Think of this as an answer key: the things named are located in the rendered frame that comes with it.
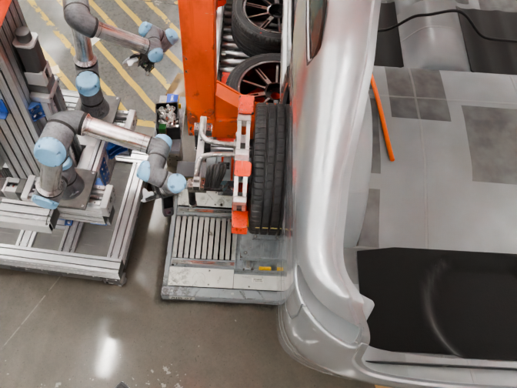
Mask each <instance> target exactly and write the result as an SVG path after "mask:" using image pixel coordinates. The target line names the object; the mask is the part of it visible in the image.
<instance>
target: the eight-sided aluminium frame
mask: <svg viewBox="0 0 517 388"><path fill-rule="evenodd" d="M251 121H252V116H251V115H244V114H238V119H237V126H238V128H237V140H236V149H235V160H242V161H249V153H250V149H249V140H250V127H251ZM242 126H244V127H246V139H245V149H240V142H241V134H242ZM247 181H248V177H245V176H244V179H242V181H241V182H242V183H243V187H242V192H238V183H239V181H238V176H235V179H234V192H233V196H232V205H233V211H245V207H246V204H247Z"/></svg>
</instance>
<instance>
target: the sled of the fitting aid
mask: <svg viewBox="0 0 517 388"><path fill-rule="evenodd" d="M240 249H241V234H236V242H235V267H234V274H243V275H257V276H277V262H263V261H248V260H240Z"/></svg>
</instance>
